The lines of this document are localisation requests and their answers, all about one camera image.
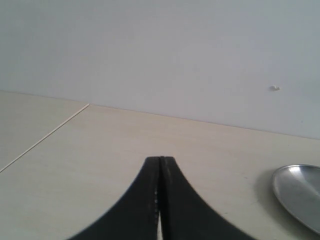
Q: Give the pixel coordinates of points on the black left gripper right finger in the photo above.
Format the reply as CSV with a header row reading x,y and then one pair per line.
x,y
186,216

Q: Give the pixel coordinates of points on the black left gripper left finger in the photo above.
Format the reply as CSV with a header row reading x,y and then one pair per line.
x,y
135,215

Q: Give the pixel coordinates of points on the round steel plate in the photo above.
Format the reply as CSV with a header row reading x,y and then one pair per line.
x,y
297,189

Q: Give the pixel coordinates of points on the small white wall hook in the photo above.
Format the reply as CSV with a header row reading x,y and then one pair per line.
x,y
275,88

